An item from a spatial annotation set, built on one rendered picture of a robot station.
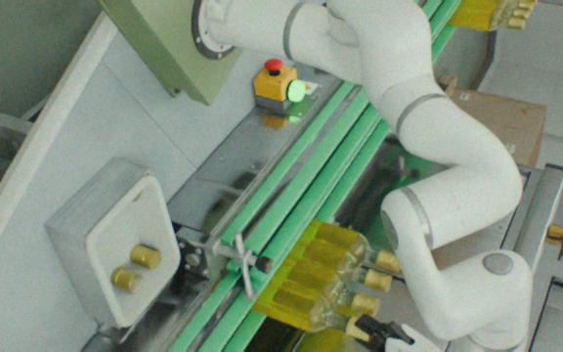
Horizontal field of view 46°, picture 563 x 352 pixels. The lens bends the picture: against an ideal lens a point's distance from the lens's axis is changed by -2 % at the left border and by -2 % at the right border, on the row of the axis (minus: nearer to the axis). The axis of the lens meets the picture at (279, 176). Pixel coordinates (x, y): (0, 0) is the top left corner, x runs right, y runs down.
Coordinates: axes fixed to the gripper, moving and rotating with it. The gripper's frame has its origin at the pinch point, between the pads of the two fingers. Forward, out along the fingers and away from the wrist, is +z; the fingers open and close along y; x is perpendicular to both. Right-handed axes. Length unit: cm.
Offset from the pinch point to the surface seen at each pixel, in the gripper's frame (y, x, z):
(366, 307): 0.8, -3.7, 3.3
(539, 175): -14, -73, 3
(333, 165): 6.7, -25.8, 29.6
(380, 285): 1.1, -9.4, 4.4
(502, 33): -264, -552, 252
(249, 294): 5.0, 10.0, 19.2
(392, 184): -15, -49, 31
